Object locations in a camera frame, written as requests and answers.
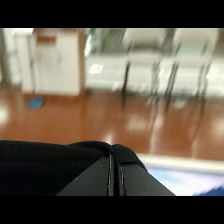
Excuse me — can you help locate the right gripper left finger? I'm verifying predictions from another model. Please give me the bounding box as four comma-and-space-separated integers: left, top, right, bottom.
56, 153, 113, 197

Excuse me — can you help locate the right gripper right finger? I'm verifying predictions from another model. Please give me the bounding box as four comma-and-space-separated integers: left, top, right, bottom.
116, 161, 176, 197

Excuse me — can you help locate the black garment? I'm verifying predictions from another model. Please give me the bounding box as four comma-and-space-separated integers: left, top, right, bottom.
0, 139, 148, 197

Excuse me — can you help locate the white cabinet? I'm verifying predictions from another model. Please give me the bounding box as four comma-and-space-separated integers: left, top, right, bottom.
13, 28, 87, 97

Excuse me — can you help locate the silver frame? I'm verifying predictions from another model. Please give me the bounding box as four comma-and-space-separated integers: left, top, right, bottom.
136, 153, 224, 176

